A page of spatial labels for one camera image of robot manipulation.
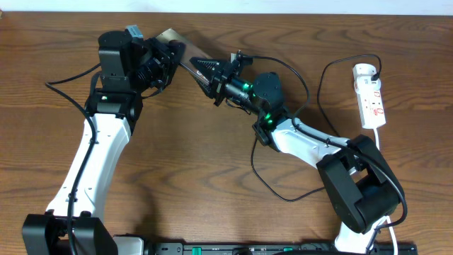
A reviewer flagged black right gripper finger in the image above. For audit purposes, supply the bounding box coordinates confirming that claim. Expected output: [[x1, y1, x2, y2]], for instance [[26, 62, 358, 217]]
[[193, 74, 221, 99], [190, 57, 227, 80]]

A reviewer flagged black left camera cable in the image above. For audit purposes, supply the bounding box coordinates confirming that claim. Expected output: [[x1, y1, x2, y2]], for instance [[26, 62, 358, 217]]
[[45, 63, 102, 255]]

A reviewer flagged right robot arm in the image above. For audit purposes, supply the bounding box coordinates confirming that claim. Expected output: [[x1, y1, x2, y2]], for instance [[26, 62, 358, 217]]
[[190, 53, 408, 254]]

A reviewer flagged white power strip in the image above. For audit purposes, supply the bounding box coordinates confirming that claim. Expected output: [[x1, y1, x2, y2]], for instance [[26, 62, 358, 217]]
[[354, 76, 386, 130]]

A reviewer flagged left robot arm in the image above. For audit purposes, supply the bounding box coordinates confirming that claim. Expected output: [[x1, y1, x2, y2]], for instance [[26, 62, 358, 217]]
[[22, 25, 185, 254]]

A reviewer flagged white USB charger plug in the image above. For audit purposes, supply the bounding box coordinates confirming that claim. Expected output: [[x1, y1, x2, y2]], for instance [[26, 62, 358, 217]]
[[352, 63, 379, 81]]

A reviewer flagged black camera cable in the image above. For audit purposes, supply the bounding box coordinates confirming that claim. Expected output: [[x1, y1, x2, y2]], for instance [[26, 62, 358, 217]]
[[239, 52, 408, 255], [45, 63, 102, 255]]

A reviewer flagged white power strip cord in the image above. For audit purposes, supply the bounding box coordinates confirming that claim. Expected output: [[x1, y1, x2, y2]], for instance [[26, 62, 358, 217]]
[[372, 127, 399, 255]]

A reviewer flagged black right camera cable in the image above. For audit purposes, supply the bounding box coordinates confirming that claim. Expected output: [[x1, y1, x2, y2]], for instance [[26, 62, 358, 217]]
[[239, 52, 408, 255]]

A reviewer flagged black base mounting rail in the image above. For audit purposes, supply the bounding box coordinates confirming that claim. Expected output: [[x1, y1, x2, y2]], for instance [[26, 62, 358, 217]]
[[113, 235, 418, 255]]

